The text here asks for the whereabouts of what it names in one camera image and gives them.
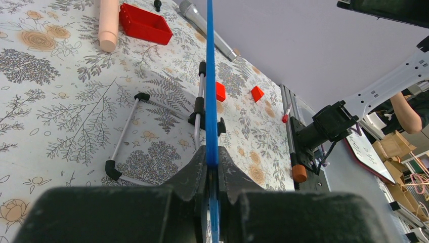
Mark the pink plastic cylinder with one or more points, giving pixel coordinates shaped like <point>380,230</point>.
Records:
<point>108,25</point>

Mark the cardboard boxes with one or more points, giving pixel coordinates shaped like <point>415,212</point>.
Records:
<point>414,196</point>

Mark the red rectangular tray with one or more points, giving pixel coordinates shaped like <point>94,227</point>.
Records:
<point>144,25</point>

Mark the person forearm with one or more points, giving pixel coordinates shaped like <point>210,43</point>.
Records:
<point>409,120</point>

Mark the blue-framed whiteboard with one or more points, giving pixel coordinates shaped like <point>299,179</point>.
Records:
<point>212,149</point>

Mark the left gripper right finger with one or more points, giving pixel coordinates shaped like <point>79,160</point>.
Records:
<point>250,213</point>

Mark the floral patterned table mat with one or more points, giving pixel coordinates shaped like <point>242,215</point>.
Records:
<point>66,104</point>

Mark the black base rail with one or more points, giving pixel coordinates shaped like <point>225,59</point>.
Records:
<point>303,156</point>

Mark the red wedge block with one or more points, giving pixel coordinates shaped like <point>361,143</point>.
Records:
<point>257,93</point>

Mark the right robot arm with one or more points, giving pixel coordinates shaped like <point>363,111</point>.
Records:
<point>333,122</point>

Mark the red-capped marker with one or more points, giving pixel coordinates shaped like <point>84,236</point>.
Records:
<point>286,113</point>

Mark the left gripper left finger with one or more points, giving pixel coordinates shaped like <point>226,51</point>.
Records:
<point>174,211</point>

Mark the small black knob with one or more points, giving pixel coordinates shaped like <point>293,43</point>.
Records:
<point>157,5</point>

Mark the brown cork cylinder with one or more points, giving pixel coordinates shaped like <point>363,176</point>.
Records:
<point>299,173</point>

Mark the silver grey microphone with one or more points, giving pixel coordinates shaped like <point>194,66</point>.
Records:
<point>191,13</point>

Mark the background whiteboard red frame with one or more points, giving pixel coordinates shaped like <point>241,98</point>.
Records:
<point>366,156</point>

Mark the red cube block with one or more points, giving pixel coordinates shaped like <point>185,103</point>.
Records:
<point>220,92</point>

